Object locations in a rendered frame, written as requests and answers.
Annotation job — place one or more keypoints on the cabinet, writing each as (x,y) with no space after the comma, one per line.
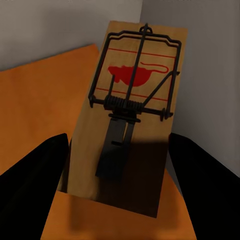
(43,99)

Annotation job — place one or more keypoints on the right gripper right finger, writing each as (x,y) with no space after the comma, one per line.
(210,190)

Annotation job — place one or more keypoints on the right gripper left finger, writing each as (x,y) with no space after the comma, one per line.
(28,188)

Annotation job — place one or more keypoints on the mousetrap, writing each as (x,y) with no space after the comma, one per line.
(118,150)

